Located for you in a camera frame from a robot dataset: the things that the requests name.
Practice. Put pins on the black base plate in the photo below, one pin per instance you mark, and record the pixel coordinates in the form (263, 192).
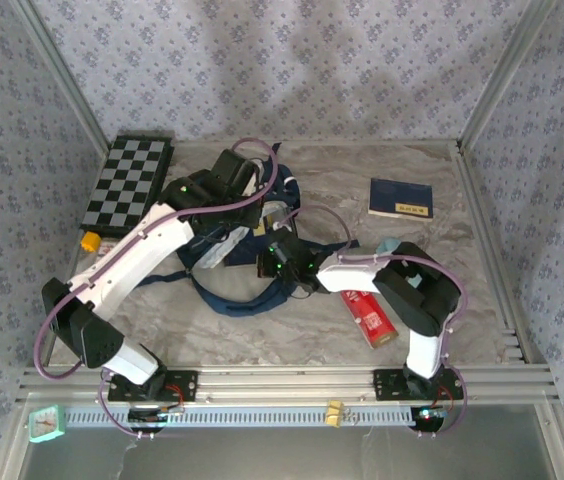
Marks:
(187, 385)
(387, 385)

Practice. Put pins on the red rectangular box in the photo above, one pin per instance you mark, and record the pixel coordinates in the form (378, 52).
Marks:
(374, 325)

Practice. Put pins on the small yellow block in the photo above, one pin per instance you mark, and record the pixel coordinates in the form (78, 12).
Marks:
(90, 241)

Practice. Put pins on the left aluminium frame post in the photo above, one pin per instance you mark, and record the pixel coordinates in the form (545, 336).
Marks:
(64, 75)

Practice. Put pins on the navy booklet gold label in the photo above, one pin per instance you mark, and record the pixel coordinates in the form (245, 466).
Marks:
(397, 195)

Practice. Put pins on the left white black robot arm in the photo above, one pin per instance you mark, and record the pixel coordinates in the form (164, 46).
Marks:
(137, 260)

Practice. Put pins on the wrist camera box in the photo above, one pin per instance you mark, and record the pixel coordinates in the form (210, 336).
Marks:
(283, 222)
(254, 177)

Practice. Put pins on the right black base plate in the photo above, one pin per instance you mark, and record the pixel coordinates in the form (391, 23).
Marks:
(387, 385)

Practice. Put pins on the aluminium front rail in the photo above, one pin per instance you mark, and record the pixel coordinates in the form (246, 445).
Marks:
(287, 382)

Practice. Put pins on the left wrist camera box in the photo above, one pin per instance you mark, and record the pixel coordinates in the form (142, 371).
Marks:
(254, 177)

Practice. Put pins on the teal cloth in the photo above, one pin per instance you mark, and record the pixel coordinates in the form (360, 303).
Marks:
(389, 245)

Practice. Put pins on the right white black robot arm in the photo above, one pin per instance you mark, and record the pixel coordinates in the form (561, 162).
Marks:
(412, 300)

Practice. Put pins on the red white card box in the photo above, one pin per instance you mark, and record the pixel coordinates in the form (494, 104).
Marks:
(104, 247)

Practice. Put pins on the small circuit board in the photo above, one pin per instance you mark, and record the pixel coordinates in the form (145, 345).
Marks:
(162, 412)
(429, 414)

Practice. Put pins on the navy blue backpack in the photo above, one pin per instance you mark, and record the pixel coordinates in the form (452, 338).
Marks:
(289, 192)

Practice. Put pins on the right small circuit board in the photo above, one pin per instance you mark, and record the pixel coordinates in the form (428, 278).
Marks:
(429, 414)

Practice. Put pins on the black grey chessboard box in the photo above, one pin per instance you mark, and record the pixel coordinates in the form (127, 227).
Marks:
(122, 185)

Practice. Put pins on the yellow binder clip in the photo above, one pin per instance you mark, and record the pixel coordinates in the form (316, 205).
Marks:
(335, 412)

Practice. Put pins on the mint green alarm clock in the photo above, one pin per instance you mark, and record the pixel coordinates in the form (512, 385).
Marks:
(47, 424)

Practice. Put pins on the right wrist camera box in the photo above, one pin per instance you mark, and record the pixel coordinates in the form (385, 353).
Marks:
(283, 222)

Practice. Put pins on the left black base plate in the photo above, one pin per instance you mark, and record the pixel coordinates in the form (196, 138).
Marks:
(187, 385)

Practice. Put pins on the aluminium frame post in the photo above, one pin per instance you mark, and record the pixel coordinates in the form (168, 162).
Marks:
(504, 75)
(64, 75)

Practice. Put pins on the left small circuit board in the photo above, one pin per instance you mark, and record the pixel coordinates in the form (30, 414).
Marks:
(162, 412)

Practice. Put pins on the right aluminium side rail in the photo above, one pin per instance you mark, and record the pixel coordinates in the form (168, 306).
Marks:
(482, 210)

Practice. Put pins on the right aluminium frame post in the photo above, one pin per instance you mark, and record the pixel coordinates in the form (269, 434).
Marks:
(504, 75)

